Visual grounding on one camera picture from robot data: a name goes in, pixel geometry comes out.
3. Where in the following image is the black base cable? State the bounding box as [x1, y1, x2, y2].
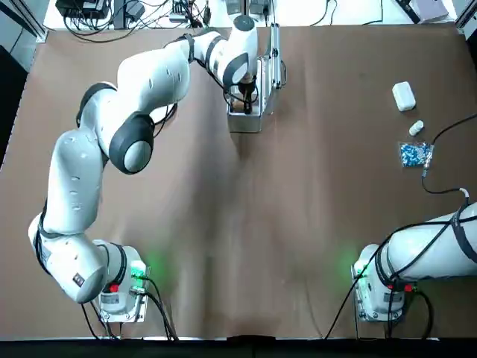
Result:
[80, 275, 180, 341]
[323, 277, 435, 340]

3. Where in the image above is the black arm connector cable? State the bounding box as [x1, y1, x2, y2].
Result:
[422, 113, 477, 194]
[148, 103, 179, 130]

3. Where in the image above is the grey usb hub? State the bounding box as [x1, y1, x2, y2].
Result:
[169, 0, 195, 22]

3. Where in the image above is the black electronics box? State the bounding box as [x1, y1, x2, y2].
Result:
[55, 0, 113, 19]

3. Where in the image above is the purple grey box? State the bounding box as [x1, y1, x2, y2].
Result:
[408, 0, 448, 23]

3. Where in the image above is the black right base cable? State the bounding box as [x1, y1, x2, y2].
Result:
[323, 277, 435, 340]

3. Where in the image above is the black left base cable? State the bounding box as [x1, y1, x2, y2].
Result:
[80, 275, 180, 341]

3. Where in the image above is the blue white capsule bag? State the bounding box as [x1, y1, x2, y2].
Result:
[399, 141, 436, 169]

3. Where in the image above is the aluminium frame rail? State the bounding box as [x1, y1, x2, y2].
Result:
[456, 0, 477, 38]
[22, 0, 49, 42]

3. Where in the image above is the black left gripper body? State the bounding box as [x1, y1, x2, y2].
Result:
[238, 80, 258, 100]

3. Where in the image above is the black power adapter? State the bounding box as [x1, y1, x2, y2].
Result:
[124, 1, 145, 20]

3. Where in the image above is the white plastic box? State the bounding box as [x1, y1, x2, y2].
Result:
[391, 81, 417, 112]

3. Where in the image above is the black right arm connector cable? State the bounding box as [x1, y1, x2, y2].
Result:
[422, 113, 477, 194]

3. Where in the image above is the silver aluminium medical kit case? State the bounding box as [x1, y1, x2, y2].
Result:
[225, 22, 288, 134]

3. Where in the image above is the black left arm connector cable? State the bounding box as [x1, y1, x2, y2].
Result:
[148, 103, 179, 130]

